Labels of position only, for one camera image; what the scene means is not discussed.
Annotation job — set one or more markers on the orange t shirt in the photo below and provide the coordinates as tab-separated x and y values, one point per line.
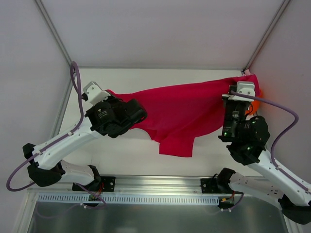
253	107

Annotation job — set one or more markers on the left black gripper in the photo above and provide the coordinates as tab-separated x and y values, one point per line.
137	111

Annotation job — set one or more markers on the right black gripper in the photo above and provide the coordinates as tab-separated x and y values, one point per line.
236	106

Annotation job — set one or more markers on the left aluminium frame post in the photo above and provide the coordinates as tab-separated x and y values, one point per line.
52	29

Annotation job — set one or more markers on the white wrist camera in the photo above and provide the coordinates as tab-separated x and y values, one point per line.
242	88
93	94

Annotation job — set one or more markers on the aluminium frame post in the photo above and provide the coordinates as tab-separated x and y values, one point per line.
52	29
274	21

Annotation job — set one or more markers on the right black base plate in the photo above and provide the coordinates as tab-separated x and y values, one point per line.
215	185

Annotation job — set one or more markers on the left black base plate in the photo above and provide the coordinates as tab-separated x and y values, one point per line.
99	183

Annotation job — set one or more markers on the pink t shirt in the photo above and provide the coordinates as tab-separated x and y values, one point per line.
247	72

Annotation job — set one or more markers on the slotted cable duct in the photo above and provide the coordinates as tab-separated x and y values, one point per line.
129	199

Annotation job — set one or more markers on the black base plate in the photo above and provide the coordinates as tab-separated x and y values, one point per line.
99	183
215	185

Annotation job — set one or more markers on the aluminium mounting rail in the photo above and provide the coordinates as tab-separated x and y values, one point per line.
162	184

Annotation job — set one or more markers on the right aluminium frame post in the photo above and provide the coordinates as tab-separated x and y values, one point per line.
274	21

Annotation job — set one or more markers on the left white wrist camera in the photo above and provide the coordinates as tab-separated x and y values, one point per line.
93	94

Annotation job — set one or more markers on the magenta t shirt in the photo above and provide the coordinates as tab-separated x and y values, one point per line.
177	114

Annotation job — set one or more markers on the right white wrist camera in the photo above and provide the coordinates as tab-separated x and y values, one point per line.
242	88

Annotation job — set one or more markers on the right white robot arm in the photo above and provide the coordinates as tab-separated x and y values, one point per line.
295	203

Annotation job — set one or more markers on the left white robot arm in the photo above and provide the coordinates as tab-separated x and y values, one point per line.
47	165

